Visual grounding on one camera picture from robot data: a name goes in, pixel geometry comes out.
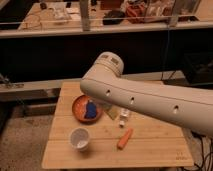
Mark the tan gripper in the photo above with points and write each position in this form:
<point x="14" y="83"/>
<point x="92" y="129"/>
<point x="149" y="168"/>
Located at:
<point x="112" y="112"/>

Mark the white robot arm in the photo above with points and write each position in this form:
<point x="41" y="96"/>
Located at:
<point x="190" y="108"/>

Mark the blue sponge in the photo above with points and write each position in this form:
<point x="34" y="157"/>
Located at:
<point x="90" y="110"/>

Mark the orange carrot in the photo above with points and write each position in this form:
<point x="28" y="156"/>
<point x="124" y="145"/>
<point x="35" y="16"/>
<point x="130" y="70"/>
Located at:
<point x="124" y="139"/>

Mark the orange plate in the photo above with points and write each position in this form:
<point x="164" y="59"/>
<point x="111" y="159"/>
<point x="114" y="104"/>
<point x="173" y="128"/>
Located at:
<point x="79" y="109"/>

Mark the black bag on bench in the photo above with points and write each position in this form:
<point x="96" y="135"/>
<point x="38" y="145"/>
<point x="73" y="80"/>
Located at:
<point x="113" y="17"/>

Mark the red tool on bench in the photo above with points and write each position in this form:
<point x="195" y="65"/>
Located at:
<point x="135" y="13"/>

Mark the metal post left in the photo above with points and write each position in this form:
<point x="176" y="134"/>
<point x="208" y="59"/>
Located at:
<point x="84" y="11"/>

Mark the metal post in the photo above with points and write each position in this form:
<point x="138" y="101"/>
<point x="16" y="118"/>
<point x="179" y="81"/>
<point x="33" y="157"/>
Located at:
<point x="84" y="11"/>
<point x="173" y="18"/>

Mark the metal post right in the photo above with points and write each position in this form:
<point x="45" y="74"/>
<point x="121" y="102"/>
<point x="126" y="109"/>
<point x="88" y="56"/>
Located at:
<point x="173" y="18"/>

